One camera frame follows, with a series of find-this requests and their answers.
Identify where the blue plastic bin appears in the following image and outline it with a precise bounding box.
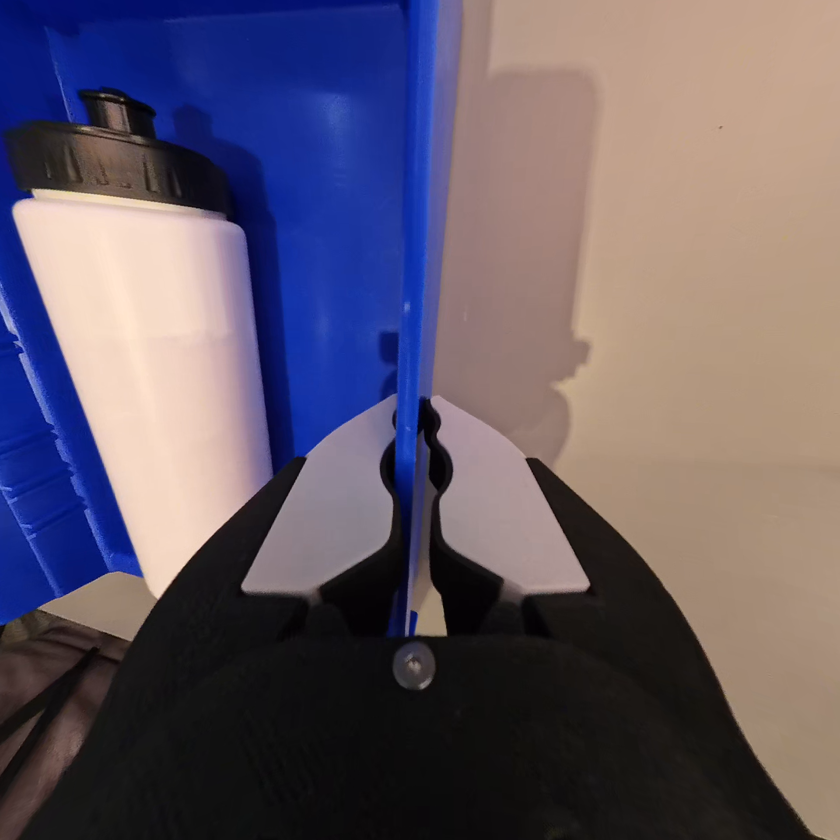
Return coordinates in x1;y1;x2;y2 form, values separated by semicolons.
0;0;463;639

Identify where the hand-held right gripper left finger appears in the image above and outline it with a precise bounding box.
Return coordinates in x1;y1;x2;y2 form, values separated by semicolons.
241;394;403;636

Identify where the white plastic bottle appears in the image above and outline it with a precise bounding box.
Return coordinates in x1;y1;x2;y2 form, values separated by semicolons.
12;190;274;599

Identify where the black bottle lid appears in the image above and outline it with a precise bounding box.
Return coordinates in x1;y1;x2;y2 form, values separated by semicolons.
3;88;232;214

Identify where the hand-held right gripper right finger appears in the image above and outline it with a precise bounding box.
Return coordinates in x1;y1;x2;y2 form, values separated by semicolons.
420;395;591;637

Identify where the thin black cord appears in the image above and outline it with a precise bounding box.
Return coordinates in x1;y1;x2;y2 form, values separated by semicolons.
0;646;102;782

